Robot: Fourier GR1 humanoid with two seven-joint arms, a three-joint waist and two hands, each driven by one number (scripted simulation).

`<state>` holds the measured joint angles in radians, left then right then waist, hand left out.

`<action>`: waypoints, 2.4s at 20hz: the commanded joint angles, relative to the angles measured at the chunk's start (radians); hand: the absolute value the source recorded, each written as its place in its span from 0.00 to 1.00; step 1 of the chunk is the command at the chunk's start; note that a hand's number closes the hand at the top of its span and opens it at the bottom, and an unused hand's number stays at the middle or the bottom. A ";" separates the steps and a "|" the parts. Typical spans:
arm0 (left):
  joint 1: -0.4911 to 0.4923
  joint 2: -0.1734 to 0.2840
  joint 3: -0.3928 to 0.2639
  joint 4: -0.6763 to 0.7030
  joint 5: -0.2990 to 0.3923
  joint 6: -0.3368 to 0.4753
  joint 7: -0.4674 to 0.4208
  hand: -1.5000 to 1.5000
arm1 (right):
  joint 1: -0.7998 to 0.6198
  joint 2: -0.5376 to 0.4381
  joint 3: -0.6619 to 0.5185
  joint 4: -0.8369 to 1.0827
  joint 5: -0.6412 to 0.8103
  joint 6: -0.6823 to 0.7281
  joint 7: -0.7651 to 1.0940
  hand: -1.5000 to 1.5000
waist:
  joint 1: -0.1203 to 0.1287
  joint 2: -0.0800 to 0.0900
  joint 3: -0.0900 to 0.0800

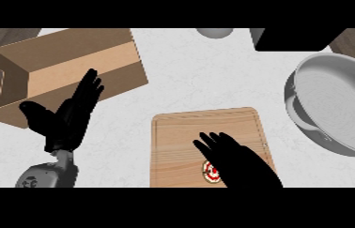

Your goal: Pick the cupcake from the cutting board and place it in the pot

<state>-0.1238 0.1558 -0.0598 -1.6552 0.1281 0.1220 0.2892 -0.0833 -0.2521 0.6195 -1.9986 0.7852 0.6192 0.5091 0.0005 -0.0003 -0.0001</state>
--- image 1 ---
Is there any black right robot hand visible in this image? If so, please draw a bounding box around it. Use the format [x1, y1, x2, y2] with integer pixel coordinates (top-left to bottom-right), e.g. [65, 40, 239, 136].
[190, 131, 283, 189]

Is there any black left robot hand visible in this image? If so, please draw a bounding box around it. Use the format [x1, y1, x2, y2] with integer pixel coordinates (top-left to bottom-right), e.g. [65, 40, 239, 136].
[17, 68, 104, 154]

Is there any red and white cupcake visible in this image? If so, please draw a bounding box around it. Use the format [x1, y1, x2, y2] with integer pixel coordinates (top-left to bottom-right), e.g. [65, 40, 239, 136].
[201, 160, 224, 185]

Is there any wooden cutting board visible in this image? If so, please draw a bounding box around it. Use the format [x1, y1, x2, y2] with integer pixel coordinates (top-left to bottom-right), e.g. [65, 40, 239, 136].
[149, 106, 278, 189]

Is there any grey metal pot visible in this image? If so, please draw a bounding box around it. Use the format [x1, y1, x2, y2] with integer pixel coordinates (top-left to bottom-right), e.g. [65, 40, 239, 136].
[282, 52, 355, 158]

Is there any open wooden drawer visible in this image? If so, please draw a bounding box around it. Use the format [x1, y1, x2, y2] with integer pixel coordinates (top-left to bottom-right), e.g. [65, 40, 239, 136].
[0, 28, 149, 129]

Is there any black appliance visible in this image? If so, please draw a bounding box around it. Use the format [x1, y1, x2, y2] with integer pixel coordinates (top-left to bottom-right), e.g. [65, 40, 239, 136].
[249, 28, 346, 53]

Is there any grey round object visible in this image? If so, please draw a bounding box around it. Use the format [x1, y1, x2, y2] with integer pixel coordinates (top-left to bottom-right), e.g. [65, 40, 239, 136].
[195, 28, 233, 39]

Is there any brown wooden object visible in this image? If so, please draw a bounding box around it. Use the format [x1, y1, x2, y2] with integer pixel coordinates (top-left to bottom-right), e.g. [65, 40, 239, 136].
[328, 28, 355, 59]

